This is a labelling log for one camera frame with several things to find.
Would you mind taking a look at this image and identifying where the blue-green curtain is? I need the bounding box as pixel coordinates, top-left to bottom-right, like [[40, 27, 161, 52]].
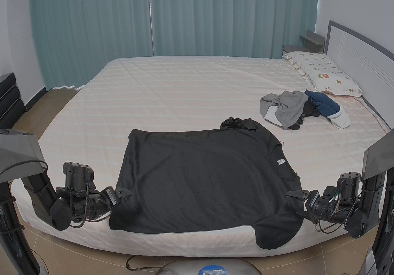
[[29, 0, 154, 90], [149, 0, 319, 59]]

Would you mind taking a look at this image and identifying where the bed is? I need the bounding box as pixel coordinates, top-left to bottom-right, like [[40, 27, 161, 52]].
[[11, 21, 394, 258]]

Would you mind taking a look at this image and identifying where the black chest of drawers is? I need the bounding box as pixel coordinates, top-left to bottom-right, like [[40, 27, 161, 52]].
[[0, 73, 26, 128]]

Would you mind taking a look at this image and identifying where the black cable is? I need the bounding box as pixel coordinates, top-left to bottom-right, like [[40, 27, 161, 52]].
[[126, 255, 160, 272], [0, 160, 49, 183]]

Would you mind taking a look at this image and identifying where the white printed pillow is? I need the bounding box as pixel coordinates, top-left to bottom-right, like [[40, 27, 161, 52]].
[[282, 51, 364, 98]]

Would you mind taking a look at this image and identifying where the black T-shirt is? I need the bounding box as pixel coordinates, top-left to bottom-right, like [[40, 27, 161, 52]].
[[109, 117, 305, 250]]

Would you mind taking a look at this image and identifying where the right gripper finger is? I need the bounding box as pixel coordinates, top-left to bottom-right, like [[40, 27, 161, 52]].
[[286, 189, 310, 201], [296, 211, 317, 223]]

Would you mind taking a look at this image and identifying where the grey bedside table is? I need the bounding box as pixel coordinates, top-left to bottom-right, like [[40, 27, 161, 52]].
[[283, 30, 326, 59]]

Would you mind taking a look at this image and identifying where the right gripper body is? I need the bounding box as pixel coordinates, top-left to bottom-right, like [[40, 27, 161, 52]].
[[305, 190, 334, 223]]

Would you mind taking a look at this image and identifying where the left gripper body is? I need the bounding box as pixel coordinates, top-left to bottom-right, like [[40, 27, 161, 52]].
[[86, 187, 120, 219]]

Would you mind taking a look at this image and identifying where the pile of clothes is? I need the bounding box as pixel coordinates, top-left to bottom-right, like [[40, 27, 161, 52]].
[[259, 89, 351, 130]]

